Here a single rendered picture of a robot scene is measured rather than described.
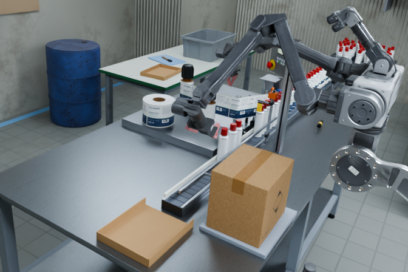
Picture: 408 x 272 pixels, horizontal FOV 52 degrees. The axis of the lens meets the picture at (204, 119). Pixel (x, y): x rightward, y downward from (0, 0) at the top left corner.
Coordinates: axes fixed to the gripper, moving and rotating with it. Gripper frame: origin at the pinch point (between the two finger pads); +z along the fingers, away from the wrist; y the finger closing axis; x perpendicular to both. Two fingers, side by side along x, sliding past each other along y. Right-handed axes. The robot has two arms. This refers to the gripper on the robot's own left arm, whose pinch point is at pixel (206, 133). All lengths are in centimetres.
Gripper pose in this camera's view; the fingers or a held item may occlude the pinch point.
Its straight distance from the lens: 180.6
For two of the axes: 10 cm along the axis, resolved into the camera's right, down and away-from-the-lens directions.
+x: -4.2, 8.2, -3.9
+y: -8.7, -2.4, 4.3
